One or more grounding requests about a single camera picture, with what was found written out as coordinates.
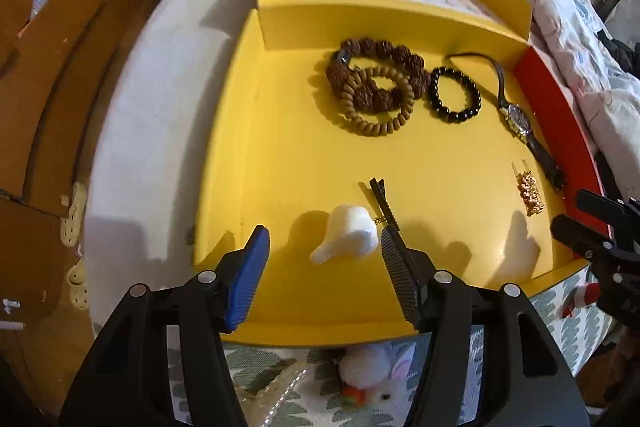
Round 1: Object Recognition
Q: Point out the gold flower hair clip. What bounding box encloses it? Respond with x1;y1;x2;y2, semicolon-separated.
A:
511;160;544;217

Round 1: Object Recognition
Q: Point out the cream foam clog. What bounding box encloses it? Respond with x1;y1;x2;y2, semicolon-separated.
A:
66;259;89;311
60;181;88;248

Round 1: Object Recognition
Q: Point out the white bed mattress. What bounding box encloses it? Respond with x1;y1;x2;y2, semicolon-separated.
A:
81;0;616;427

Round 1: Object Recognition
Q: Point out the brown rudraksha bead bracelet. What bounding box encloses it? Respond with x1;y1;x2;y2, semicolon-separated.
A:
325;37;432;114

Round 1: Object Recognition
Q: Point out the tan wooden disc bracelet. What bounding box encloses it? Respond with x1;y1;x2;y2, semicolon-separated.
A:
340;65;417;138

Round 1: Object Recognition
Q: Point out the wooden wardrobe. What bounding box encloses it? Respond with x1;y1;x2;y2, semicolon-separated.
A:
1;0;141;329

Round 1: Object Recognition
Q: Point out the yellow cardboard box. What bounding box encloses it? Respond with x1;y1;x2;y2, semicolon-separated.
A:
193;0;601;347

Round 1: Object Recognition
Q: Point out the black bead bracelet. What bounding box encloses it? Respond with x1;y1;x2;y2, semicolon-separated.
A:
426;66;483;124

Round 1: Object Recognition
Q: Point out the pearl bead bracelet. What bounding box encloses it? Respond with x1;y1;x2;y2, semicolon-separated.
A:
249;365;309;427

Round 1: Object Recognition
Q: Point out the cream foam clog lower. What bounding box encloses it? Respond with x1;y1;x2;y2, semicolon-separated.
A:
66;259;89;311

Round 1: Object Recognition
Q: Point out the black clothing pile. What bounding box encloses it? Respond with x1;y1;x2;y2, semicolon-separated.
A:
597;30;640;78

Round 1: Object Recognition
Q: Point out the cream foam clog upper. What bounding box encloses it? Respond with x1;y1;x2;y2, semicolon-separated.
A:
60;181;88;248

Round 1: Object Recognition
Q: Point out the black strap wristwatch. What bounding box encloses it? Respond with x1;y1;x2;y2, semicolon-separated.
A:
448;52;566;191

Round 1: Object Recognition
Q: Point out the white plush bunny hair clip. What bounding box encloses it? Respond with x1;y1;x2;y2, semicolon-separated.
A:
337;343;416;412

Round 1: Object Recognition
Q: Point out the white pear-shaped hair clip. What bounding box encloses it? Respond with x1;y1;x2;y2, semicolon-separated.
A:
310;178;399;265

